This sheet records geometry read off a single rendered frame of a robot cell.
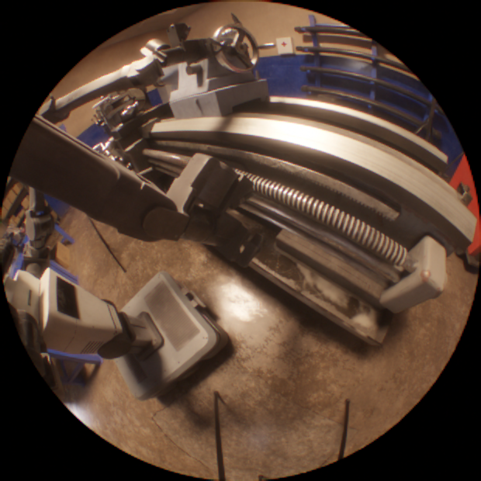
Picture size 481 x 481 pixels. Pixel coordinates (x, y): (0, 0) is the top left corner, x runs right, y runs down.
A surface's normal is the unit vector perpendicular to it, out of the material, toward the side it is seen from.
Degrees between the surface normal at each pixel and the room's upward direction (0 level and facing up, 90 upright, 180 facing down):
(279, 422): 0
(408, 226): 90
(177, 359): 0
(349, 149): 36
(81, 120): 90
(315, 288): 0
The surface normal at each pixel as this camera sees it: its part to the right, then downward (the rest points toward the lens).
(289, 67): -0.64, 0.70
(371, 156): -0.52, -0.04
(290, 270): -0.18, -0.54
